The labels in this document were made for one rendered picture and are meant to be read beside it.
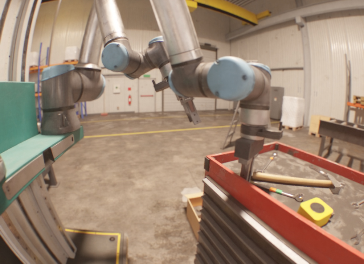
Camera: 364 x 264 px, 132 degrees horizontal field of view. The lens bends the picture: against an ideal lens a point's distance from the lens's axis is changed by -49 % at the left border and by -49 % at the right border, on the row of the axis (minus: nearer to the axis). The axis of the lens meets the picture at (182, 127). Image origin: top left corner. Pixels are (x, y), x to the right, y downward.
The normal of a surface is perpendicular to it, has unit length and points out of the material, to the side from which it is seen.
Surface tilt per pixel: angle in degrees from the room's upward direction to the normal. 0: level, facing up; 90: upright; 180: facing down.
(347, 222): 0
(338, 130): 90
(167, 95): 90
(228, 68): 90
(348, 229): 0
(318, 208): 0
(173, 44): 113
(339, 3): 90
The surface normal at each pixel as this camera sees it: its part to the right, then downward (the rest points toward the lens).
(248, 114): -0.71, 0.14
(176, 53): -0.43, 0.54
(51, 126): 0.41, -0.15
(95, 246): 0.01, -0.98
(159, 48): -0.22, 0.22
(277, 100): -0.93, 0.07
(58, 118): 0.65, -0.18
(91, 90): 0.95, 0.30
